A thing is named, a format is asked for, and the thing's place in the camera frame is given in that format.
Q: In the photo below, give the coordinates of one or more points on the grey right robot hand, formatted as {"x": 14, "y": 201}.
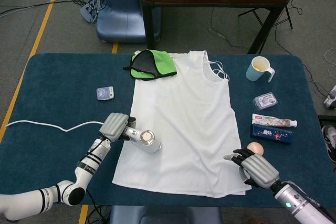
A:
{"x": 260, "y": 170}

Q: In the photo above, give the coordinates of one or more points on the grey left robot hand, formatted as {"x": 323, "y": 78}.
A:
{"x": 114, "y": 127}

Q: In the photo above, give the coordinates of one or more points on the white handheld garment steamer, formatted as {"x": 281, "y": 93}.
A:
{"x": 151, "y": 145}

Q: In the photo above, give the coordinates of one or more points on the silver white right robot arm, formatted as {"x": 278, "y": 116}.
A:
{"x": 296, "y": 203}

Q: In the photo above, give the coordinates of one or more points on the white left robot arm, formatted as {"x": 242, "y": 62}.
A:
{"x": 65, "y": 192}

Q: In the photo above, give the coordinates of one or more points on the green and black cloth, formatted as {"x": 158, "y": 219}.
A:
{"x": 160, "y": 62}

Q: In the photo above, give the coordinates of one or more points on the pink round puff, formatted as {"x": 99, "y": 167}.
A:
{"x": 256, "y": 148}

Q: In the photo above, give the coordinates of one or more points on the small blue tissue pack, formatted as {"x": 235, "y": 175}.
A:
{"x": 105, "y": 93}

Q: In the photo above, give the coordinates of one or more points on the dark blue toothpaste box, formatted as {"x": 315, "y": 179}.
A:
{"x": 270, "y": 134}

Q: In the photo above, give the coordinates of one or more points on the white printed toothpaste tube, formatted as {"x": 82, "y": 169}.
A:
{"x": 273, "y": 122}

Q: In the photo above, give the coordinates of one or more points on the clear purple-label plastic box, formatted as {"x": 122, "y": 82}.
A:
{"x": 265, "y": 101}

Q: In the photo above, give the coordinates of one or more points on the white sleeveless shirt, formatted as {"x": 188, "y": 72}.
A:
{"x": 183, "y": 129}

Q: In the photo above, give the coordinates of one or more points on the grey black sneaker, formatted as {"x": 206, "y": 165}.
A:
{"x": 331, "y": 142}

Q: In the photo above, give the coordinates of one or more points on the dark blue carpet table cover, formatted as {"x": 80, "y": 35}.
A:
{"x": 52, "y": 77}

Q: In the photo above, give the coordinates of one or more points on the grey white shoe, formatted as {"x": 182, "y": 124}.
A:
{"x": 330, "y": 99}

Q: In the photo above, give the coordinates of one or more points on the blue robot chassis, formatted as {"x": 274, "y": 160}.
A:
{"x": 162, "y": 214}

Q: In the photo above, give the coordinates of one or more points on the blue floor power strip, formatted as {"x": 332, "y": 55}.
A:
{"x": 88, "y": 11}

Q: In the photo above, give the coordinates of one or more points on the black tripod stand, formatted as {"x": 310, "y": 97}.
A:
{"x": 287, "y": 16}

